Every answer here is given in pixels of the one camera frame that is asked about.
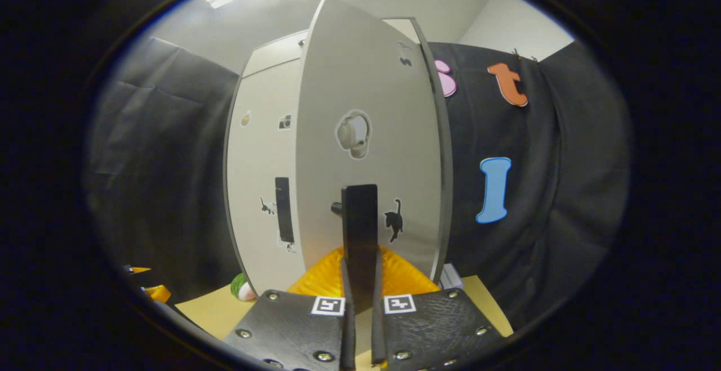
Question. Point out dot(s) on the white blue book stack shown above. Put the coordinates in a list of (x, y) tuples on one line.
[(450, 276)]

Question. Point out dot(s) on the green white round toy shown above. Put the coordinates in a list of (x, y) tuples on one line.
[(242, 287)]

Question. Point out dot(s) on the white double-door shoe cabinet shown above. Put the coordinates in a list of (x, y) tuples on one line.
[(273, 56)]

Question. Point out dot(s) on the white shoe cabinet door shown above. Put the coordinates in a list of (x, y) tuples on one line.
[(259, 151), (360, 78)]

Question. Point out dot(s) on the black backdrop cloth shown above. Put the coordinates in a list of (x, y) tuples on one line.
[(563, 191)]

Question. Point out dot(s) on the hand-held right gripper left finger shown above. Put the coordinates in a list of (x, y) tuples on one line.
[(348, 337)]

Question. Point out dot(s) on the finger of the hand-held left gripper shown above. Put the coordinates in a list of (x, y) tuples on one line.
[(159, 294), (138, 270)]

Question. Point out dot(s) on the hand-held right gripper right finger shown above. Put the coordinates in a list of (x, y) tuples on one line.
[(378, 337)]

